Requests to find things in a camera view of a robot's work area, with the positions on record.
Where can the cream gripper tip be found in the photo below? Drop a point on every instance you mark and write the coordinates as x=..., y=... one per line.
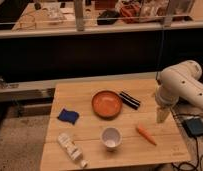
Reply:
x=162, y=114

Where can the orange ceramic bowl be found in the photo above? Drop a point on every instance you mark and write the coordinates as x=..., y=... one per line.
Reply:
x=106, y=104

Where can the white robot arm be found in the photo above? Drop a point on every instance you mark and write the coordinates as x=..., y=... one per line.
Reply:
x=179, y=81

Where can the orange carrot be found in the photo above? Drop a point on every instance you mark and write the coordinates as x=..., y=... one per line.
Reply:
x=144, y=133

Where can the dark box on floor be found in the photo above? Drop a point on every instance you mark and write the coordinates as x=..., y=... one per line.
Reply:
x=193, y=127

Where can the black striped block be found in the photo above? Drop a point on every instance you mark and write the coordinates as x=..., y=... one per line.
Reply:
x=130, y=101

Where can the white cup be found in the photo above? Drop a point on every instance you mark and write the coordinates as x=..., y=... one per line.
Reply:
x=111, y=138

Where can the blue cloth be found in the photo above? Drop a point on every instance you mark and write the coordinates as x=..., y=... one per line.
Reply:
x=68, y=116

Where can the white plastic bottle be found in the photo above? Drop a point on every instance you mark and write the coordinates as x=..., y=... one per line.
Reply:
x=73, y=151

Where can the red orange bag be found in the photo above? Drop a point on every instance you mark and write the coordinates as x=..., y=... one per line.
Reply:
x=130, y=13

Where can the black bag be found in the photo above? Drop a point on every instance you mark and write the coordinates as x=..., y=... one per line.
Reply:
x=107, y=17

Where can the metal clamp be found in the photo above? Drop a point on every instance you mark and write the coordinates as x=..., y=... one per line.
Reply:
x=4, y=85

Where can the metal post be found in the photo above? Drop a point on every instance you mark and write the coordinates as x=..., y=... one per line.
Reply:
x=78, y=9

